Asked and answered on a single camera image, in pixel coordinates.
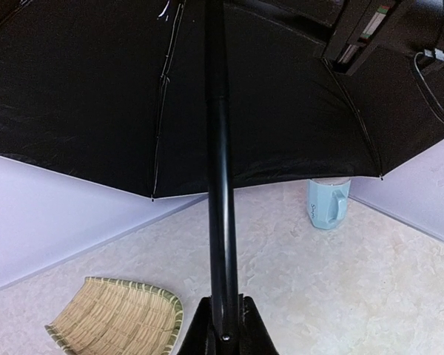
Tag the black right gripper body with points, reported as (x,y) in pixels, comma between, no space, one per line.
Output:
(357,31)

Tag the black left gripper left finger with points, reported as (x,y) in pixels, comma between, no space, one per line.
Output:
(205,330)

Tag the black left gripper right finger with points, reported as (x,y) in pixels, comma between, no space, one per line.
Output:
(253,336)

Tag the pink folding umbrella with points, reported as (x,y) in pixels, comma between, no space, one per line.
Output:
(168,98)

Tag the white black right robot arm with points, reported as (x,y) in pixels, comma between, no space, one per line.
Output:
(412,28)

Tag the woven bamboo tray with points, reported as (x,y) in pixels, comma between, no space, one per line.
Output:
(112,316)

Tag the light blue mug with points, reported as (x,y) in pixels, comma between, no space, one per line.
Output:
(327,201)

